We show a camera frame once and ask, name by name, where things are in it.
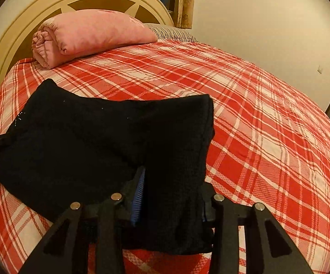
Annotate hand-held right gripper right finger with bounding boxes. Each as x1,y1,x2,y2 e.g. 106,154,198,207
203,185,314,274

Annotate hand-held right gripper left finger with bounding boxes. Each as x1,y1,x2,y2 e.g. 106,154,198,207
19,166,147,274

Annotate black pants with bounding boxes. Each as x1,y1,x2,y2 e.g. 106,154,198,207
0,78,215,256

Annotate cream wooden headboard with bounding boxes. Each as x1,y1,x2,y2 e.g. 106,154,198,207
0,0,174,103

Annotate red plaid bed sheet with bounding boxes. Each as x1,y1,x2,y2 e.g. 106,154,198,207
0,39,330,274

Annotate folded pink blanket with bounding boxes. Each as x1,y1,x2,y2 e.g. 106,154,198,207
32,9,158,69

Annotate grey woven pillow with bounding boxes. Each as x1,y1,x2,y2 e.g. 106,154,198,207
145,24,198,43

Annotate beige patterned curtain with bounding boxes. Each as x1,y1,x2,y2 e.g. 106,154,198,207
179,0,195,29

